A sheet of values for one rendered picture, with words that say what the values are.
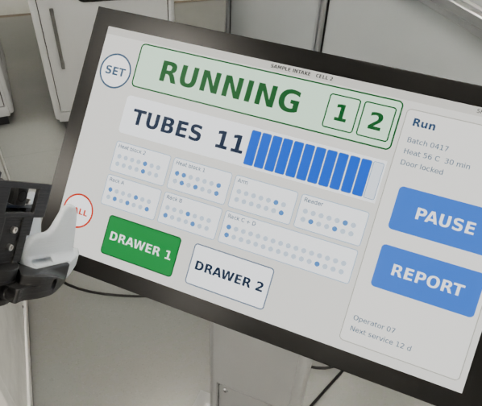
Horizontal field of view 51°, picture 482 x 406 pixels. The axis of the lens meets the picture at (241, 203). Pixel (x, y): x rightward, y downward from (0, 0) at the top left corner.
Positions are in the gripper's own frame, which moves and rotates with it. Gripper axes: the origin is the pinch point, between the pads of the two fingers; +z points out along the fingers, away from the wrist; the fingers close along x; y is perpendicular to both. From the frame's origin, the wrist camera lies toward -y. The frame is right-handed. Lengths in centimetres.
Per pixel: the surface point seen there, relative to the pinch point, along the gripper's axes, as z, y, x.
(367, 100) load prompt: 14.9, 21.8, -19.9
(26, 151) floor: 163, -6, 139
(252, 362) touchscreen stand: 38.5, -16.6, -12.1
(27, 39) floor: 239, 57, 220
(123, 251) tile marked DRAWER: 14.7, -1.1, 2.0
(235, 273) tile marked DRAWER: 14.8, 0.7, -11.5
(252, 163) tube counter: 14.8, 12.5, -10.0
